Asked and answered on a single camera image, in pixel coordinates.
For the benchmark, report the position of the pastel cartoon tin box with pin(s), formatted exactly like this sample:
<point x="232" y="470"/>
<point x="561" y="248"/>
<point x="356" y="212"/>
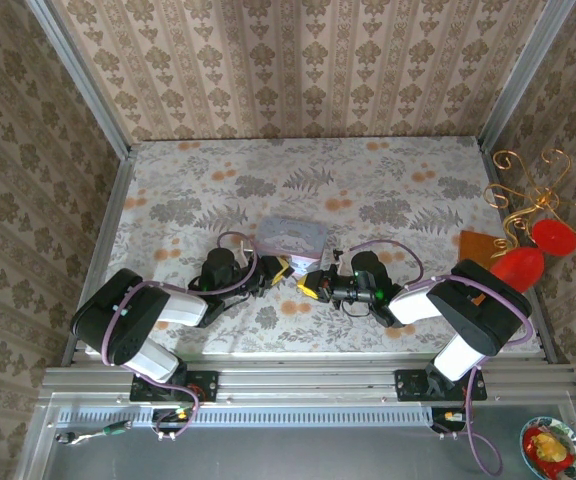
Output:
<point x="290" y="240"/>

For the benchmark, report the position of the red pepper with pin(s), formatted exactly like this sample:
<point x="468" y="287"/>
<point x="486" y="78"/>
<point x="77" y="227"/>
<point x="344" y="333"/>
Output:
<point x="535" y="452"/>

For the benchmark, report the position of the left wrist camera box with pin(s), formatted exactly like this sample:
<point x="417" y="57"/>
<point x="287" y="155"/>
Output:
<point x="248" y="247"/>

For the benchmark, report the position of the aluminium frame post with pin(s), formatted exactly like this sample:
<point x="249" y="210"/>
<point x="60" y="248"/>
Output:
<point x="83" y="80"/>
<point x="523" y="70"/>

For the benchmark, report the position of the orange brown board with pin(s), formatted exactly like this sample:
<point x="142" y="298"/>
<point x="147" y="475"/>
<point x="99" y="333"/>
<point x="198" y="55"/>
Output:
<point x="473" y="245"/>

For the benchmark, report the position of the green connector plug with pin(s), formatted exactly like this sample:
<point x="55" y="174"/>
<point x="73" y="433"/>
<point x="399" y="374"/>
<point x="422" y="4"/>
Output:
<point x="117" y="428"/>

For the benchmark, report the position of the red disc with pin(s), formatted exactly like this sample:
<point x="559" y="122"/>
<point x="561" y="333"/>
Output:
<point x="554" y="237"/>

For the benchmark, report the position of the yellow power connector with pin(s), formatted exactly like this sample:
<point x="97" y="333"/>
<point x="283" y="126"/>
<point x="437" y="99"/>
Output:
<point x="450" y="417"/>
<point x="182" y="413"/>

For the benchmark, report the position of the yellow food piece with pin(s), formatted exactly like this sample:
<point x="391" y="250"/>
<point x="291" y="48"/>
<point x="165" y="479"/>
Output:
<point x="548" y="445"/>

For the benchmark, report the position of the patterned plate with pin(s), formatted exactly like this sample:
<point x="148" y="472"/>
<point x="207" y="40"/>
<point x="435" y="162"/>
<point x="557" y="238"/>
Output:
<point x="575" y="450"/>

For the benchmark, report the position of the grey metal shelf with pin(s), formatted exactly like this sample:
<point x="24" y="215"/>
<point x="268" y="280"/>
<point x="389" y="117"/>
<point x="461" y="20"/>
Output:
<point x="293" y="455"/>

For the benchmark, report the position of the floral tablecloth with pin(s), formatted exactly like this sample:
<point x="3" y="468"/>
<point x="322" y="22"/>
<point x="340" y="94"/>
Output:
<point x="318" y="175"/>

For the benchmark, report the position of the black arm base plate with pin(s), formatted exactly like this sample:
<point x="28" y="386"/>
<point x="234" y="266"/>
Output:
<point x="203" y="385"/>
<point x="410" y="385"/>

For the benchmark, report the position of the red cone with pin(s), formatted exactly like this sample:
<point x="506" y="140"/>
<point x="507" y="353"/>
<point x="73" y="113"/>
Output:
<point x="518" y="267"/>

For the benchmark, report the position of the aluminium base rail beam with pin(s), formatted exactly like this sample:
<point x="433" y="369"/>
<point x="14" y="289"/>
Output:
<point x="308" y="385"/>

